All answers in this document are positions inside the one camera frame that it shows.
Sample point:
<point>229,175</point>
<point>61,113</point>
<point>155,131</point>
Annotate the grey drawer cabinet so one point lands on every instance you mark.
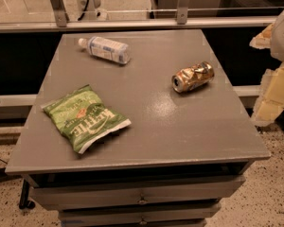
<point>205,133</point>

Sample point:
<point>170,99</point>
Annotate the grey drawer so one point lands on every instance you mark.
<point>122,194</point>
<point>139,215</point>

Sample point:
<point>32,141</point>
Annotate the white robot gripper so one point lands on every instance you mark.
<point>270,103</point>

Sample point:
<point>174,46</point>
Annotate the left metal rail bracket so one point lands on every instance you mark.
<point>60,14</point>

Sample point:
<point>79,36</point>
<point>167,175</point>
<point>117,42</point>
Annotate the clear plastic water bottle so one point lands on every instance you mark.
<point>106,49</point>

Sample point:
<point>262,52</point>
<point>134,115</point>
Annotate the horizontal metal railing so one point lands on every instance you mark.
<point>129,25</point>

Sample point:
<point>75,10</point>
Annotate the upper grey drawer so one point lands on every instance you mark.
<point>122,194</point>

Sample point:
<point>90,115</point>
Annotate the crushed orange soda can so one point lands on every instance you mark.
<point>192,77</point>

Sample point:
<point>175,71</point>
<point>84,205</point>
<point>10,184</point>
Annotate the black metal stand leg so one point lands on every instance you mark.
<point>24,202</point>

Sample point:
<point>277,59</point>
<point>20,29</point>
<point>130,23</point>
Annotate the green chip bag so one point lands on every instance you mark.
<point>82,118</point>

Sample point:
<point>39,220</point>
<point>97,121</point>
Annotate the lower grey drawer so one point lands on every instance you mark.
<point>139,215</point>

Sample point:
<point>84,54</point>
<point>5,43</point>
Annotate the metal rail bracket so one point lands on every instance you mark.
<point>182,11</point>
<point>60,14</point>

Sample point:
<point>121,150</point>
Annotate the right metal rail bracket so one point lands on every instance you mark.
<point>182,11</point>

